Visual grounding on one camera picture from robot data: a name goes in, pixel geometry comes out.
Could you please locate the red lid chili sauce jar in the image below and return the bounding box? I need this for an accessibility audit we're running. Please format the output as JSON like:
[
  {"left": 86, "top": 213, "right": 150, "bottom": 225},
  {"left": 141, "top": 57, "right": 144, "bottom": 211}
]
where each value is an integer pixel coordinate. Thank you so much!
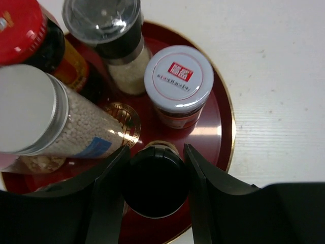
[{"left": 1, "top": 1, "right": 105, "bottom": 103}]

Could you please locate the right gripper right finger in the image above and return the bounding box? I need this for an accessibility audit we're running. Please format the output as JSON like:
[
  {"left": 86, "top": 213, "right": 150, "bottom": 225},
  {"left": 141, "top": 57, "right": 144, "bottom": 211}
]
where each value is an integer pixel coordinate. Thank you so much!
[{"left": 183, "top": 144, "right": 324, "bottom": 243}]

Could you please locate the small dark bottle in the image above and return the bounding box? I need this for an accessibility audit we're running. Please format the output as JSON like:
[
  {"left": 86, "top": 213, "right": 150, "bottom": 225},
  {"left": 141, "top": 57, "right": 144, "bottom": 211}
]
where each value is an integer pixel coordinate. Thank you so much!
[{"left": 121, "top": 140, "right": 189, "bottom": 219}]

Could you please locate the pink lid spice shaker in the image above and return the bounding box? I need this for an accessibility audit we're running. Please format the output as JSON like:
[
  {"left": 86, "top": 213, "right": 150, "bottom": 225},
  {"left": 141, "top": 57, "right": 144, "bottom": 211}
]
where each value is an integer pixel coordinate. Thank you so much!
[{"left": 1, "top": 154, "right": 66, "bottom": 174}]

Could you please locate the black top grinder bottle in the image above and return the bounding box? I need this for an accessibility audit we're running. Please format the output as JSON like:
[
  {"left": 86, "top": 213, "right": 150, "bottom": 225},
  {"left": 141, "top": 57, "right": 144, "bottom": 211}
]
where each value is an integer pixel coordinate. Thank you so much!
[{"left": 62, "top": 1, "right": 152, "bottom": 96}]

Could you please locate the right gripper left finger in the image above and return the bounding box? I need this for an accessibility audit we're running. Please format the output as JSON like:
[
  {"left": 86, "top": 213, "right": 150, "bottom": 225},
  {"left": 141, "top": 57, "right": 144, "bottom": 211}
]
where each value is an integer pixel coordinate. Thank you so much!
[{"left": 1, "top": 146, "right": 131, "bottom": 243}]

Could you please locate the silver lid tall jar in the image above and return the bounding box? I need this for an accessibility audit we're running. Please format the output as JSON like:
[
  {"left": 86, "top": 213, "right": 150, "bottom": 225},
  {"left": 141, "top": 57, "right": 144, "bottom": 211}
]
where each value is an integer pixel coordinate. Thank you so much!
[{"left": 1, "top": 65, "right": 124, "bottom": 159}]

